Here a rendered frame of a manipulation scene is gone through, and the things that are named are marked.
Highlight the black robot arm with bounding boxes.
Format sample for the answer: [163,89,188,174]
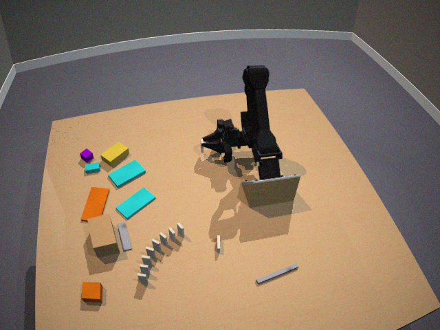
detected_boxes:
[223,65,283,180]

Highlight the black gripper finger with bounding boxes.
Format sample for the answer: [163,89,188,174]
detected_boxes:
[201,138,222,155]
[202,127,219,142]

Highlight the small cyan block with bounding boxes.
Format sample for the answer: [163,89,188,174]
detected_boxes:
[85,162,100,173]

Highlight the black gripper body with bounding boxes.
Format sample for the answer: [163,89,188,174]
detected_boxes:
[217,120,244,163]

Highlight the purple block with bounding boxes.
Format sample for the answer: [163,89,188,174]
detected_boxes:
[80,148,94,163]

